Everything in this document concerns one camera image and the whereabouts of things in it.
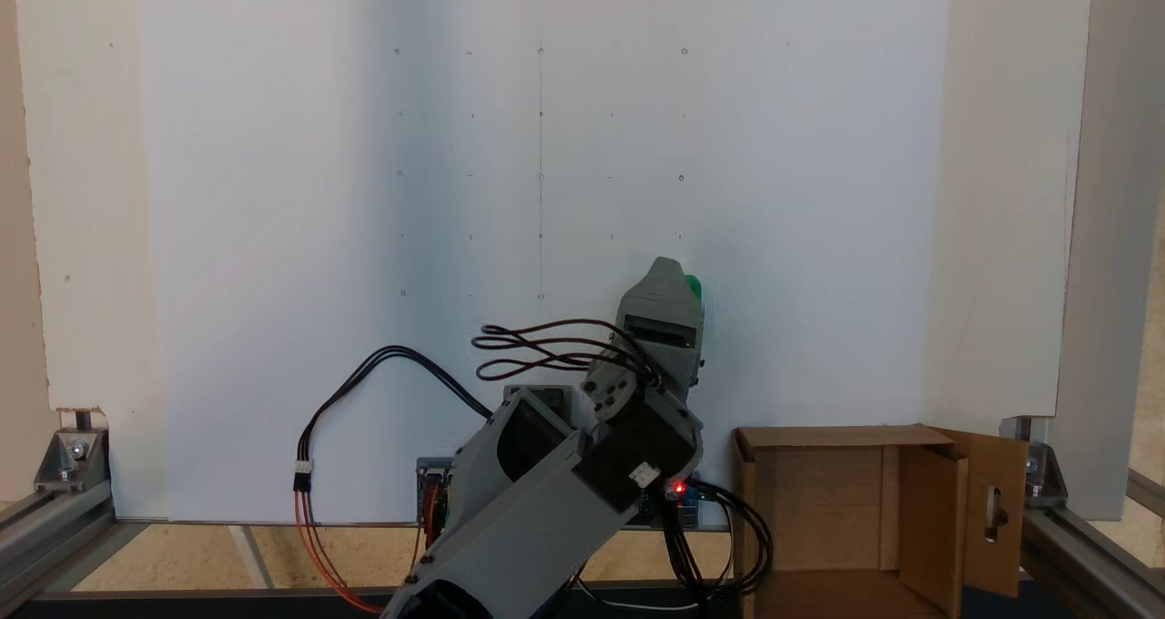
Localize metal corner bracket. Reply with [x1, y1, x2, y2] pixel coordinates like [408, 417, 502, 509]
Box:
[999, 416, 1068, 511]
[34, 426, 112, 494]

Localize aluminium frame rail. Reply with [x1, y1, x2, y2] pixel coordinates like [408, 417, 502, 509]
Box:
[0, 481, 117, 613]
[1018, 467, 1165, 619]

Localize black power cables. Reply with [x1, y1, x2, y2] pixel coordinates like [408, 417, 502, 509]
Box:
[663, 481, 775, 604]

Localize black arm motor cables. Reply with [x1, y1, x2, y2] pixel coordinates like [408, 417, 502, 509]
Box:
[471, 319, 658, 385]

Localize black three-wire cable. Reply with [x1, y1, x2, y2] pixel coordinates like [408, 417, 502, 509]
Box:
[293, 345, 498, 494]

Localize brown cardboard box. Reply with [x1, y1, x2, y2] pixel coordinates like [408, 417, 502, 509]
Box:
[731, 423, 1030, 619]

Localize white paper sheet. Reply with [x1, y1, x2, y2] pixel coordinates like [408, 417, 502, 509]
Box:
[137, 0, 953, 525]

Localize blue component circuit board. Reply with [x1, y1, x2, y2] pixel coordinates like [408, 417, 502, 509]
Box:
[642, 479, 704, 531]

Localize orange red wire cable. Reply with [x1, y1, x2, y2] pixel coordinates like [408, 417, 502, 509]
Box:
[293, 487, 388, 616]

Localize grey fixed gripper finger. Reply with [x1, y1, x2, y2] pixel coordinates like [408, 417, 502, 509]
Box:
[618, 256, 704, 325]

